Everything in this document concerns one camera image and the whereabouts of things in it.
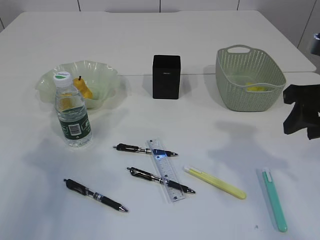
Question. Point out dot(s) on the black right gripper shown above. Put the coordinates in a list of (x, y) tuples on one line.
[(305, 97)]

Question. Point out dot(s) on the yellow waste paper wrapper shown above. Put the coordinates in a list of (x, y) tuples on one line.
[(254, 87)]

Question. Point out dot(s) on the mint green pen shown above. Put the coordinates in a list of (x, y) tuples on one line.
[(274, 200)]

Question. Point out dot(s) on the yellow pen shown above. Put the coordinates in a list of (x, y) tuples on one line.
[(216, 182)]

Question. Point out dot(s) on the clear water bottle green label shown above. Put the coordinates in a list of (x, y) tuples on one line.
[(71, 111)]

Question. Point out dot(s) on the yellow pear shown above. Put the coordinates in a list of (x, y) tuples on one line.
[(80, 84)]

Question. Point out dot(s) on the green woven plastic basket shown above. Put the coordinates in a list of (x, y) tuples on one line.
[(240, 63)]

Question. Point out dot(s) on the clear plastic ruler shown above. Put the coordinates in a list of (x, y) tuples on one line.
[(165, 170)]

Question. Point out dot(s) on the black square pen holder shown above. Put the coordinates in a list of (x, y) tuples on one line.
[(166, 73)]

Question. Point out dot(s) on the black pen middle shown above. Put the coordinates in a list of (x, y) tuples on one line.
[(151, 177)]

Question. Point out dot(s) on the black pen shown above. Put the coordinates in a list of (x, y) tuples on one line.
[(151, 177), (85, 191), (136, 149)]

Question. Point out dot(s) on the black pen upper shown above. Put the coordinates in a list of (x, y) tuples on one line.
[(136, 149)]

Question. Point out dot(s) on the green ruffled glass plate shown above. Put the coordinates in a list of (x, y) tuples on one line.
[(100, 78)]

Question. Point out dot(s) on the black pen lower left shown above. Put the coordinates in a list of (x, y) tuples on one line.
[(85, 191)]

